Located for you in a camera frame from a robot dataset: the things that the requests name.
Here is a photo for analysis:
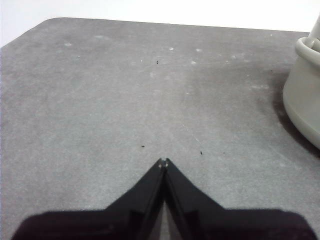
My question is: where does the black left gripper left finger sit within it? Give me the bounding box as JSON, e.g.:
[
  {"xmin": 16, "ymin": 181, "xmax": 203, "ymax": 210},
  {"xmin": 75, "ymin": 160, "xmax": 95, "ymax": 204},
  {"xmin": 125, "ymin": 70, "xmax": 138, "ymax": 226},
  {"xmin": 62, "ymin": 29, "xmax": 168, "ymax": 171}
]
[{"xmin": 9, "ymin": 158, "xmax": 166, "ymax": 240}]

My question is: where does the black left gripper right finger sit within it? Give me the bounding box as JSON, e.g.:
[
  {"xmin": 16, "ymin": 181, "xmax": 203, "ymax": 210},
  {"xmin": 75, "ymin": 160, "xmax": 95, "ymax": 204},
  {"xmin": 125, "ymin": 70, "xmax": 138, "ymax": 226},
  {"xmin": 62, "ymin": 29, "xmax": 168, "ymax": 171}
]
[{"xmin": 164, "ymin": 157, "xmax": 317, "ymax": 240}]

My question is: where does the pale green electric pot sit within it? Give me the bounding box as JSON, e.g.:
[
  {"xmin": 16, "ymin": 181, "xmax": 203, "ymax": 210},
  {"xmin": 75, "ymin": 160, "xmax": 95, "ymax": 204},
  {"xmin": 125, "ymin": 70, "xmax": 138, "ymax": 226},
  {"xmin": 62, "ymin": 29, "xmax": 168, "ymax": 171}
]
[{"xmin": 282, "ymin": 0, "xmax": 320, "ymax": 151}]

